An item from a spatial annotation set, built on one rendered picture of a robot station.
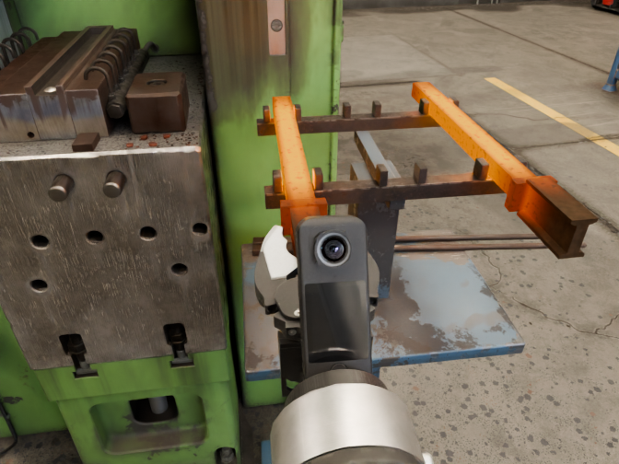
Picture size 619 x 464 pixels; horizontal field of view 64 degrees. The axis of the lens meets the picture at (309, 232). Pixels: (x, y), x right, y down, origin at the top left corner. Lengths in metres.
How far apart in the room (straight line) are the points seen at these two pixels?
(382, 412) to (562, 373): 1.51
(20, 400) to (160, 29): 1.00
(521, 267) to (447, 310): 1.39
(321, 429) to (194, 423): 1.04
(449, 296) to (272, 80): 0.50
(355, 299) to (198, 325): 0.70
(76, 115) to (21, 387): 0.84
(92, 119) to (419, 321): 0.59
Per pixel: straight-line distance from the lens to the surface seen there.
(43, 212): 0.89
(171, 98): 0.83
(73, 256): 0.92
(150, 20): 1.29
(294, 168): 0.56
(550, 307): 2.01
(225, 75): 0.96
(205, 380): 1.12
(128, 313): 0.99
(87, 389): 1.16
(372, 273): 0.41
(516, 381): 1.71
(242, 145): 1.00
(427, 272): 0.86
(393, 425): 0.30
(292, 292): 0.39
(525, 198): 0.57
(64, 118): 0.87
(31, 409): 1.57
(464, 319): 0.79
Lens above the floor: 1.23
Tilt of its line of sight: 34 degrees down
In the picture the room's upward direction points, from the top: straight up
